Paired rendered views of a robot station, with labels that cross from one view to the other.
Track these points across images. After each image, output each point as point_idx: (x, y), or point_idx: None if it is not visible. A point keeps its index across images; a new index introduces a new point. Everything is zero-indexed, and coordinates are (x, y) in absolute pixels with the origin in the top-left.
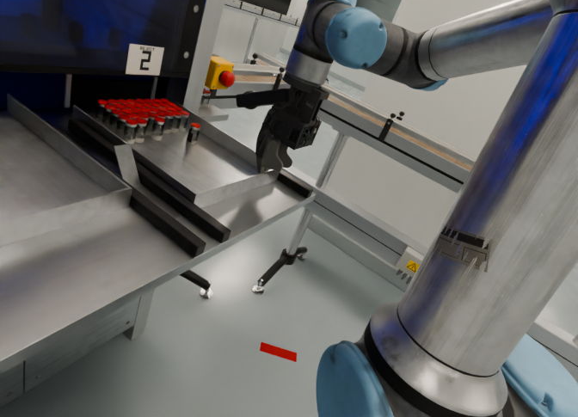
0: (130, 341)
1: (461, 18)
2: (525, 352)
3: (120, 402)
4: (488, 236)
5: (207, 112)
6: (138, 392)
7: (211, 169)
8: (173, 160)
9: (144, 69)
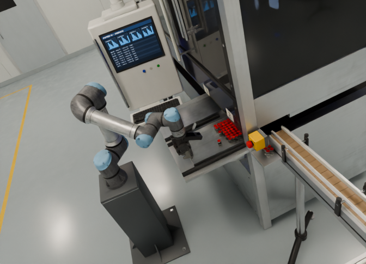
0: (260, 223)
1: (128, 121)
2: (103, 155)
3: (232, 217)
4: None
5: (260, 157)
6: (234, 223)
7: (201, 148)
8: (206, 140)
9: (230, 117)
